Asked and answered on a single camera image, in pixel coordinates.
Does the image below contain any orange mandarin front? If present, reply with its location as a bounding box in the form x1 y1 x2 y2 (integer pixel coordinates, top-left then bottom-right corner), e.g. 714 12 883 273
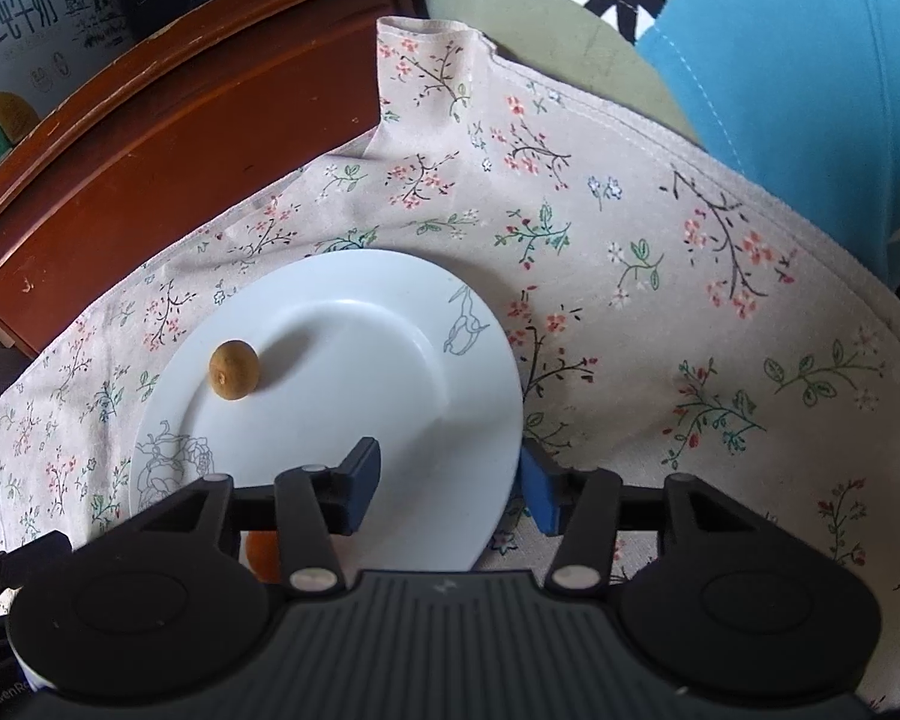
244 532 281 583

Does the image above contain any brown kiwi front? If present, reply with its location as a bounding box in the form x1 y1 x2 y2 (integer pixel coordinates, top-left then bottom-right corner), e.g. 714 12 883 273
208 340 261 400

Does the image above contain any white plate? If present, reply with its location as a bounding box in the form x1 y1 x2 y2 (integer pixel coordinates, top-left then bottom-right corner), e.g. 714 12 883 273
130 249 523 572

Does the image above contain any floral tablecloth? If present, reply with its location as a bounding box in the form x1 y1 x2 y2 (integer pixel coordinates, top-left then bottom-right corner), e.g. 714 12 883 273
0 20 900 707

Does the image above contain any wooden cabinet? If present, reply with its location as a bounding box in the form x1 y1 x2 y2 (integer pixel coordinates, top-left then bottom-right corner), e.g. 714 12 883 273
0 0 424 356

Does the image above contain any blue printed cushion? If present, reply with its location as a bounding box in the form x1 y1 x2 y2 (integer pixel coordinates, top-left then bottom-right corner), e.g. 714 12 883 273
425 0 900 309

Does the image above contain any milk carton box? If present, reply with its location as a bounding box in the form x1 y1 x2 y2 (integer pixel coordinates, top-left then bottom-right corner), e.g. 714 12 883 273
0 0 134 143

